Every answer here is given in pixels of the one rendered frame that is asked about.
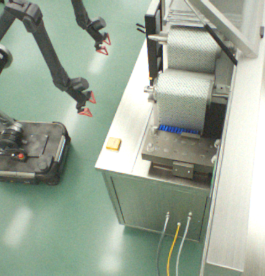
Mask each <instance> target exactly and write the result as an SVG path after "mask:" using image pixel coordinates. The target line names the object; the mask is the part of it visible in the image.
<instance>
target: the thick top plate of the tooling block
mask: <svg viewBox="0 0 265 276"><path fill-rule="evenodd" d="M150 129H151V128H149V130H148V132H147V136H146V138H145V142H144V146H143V149H142V153H141V155H142V160H148V161H154V162H158V163H163V164H170V165H173V161H174V160H175V161H180V162H185V163H190V164H193V165H194V170H197V171H204V172H208V173H213V170H214V163H212V162H211V159H212V157H213V156H214V155H216V153H217V149H218V148H217V147H215V146H214V143H215V142H216V140H214V139H208V138H204V137H201V138H200V140H193V139H186V138H181V134H180V133H176V132H169V131H162V130H158V129H157V134H156V136H154V137H152V136H150ZM149 143H151V144H153V147H154V151H152V152H148V151H147V144H149Z"/></svg>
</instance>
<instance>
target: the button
mask: <svg viewBox="0 0 265 276"><path fill-rule="evenodd" d="M120 144H121V139H118V138H114V137H109V139H108V142H107V144H106V148H107V149H110V150H116V151H118V149H119V146H120Z"/></svg>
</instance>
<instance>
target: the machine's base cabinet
mask: <svg viewBox="0 0 265 276"><path fill-rule="evenodd" d="M101 173H102V177H103V178H104V181H105V185H106V187H107V190H108V193H109V195H110V199H111V203H112V206H113V209H114V211H115V214H116V218H117V220H118V223H119V224H120V225H127V226H130V227H135V228H138V229H142V230H147V231H150V232H155V233H159V234H162V231H163V228H164V225H165V221H166V218H165V216H166V215H170V219H169V221H168V225H167V228H166V232H165V235H167V236H170V237H174V238H175V236H176V232H177V223H180V224H181V225H180V226H179V229H178V232H177V238H178V239H181V240H182V239H183V236H184V233H185V230H186V226H187V222H188V216H191V217H192V219H191V220H190V223H189V227H188V229H187V233H186V236H185V240H186V241H189V242H196V243H201V244H203V241H204V236H205V229H206V223H207V219H208V211H209V208H210V206H209V205H208V201H209V197H210V194H209V193H200V192H195V191H192V190H186V189H181V188H177V187H172V186H168V185H163V184H158V183H154V182H149V181H144V180H140V179H135V178H132V177H123V176H117V175H114V174H109V173H106V172H101Z"/></svg>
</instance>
